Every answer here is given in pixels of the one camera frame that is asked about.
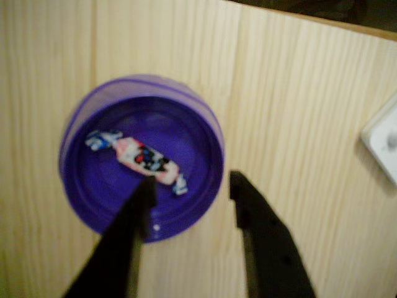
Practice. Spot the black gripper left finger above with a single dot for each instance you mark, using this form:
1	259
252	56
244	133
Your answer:
121	239

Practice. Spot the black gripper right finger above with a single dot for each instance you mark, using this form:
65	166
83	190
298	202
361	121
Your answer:
270	248

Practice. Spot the candy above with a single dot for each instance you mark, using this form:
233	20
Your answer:
139	155

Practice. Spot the purple plastic bowl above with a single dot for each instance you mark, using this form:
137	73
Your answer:
186	130

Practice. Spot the white lamp base with knobs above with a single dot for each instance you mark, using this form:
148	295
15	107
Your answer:
384	142

